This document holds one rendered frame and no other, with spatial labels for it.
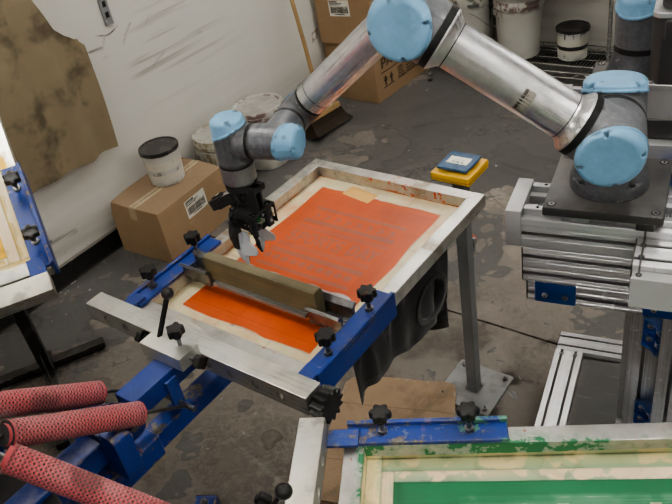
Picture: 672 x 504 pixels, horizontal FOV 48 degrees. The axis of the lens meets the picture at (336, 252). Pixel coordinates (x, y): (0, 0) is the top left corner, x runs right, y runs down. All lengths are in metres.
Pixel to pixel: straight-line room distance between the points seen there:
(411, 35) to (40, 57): 2.57
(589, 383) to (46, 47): 2.64
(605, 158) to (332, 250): 0.88
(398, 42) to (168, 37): 2.96
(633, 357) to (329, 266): 0.83
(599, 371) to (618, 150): 1.43
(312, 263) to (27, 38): 2.05
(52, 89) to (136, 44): 0.57
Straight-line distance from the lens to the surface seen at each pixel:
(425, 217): 2.08
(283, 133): 1.52
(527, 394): 2.88
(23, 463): 1.34
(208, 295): 1.96
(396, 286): 1.79
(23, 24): 3.63
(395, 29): 1.31
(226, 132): 1.56
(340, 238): 2.05
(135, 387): 1.64
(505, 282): 3.37
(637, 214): 1.53
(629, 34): 1.96
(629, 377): 2.20
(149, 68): 4.12
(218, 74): 4.47
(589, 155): 1.35
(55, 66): 3.70
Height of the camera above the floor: 2.10
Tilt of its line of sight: 35 degrees down
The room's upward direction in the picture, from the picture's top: 11 degrees counter-clockwise
